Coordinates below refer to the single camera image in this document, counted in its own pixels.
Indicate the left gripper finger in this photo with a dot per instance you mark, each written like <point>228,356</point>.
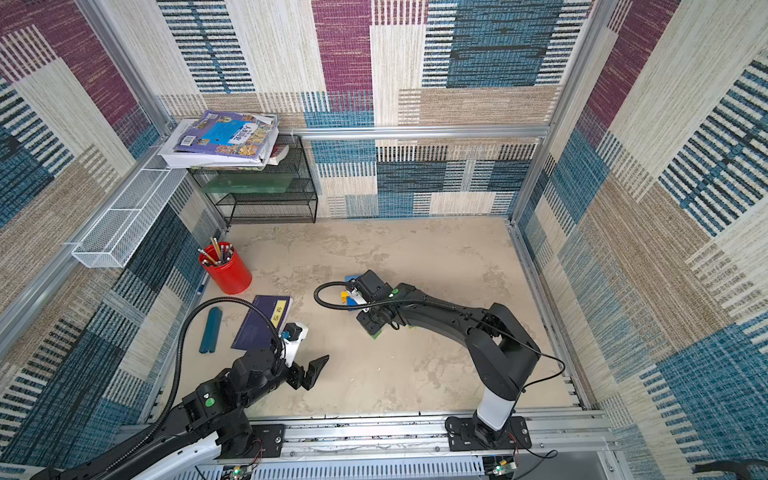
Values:
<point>316,366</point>
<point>309,379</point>

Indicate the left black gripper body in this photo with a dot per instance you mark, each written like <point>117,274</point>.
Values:
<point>294,376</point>

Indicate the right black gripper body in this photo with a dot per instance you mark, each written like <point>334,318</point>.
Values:
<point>372,318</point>

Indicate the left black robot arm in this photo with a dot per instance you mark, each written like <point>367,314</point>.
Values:
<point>209,422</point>

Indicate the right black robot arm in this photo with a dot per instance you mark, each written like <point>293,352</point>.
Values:
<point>503,353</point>

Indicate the purple notebook yellow label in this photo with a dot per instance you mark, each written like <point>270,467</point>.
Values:
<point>253,333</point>

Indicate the red pencil cup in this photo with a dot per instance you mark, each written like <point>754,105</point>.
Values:
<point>223,263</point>

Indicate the stack of books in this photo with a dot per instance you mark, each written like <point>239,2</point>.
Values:
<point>220,139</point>

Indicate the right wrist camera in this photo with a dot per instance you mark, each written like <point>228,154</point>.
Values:
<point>372,287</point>

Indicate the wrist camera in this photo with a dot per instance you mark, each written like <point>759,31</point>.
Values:
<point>292,336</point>
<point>372,287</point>

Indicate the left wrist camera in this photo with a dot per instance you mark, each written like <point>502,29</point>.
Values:
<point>292,336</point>

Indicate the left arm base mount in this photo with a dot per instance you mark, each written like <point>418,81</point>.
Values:
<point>265,442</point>

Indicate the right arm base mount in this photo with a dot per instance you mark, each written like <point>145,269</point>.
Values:
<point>470,434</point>

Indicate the black wire shelf rack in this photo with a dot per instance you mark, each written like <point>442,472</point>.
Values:
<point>282,193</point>

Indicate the white wire mesh basket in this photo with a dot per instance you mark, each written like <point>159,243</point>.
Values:
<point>117,234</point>

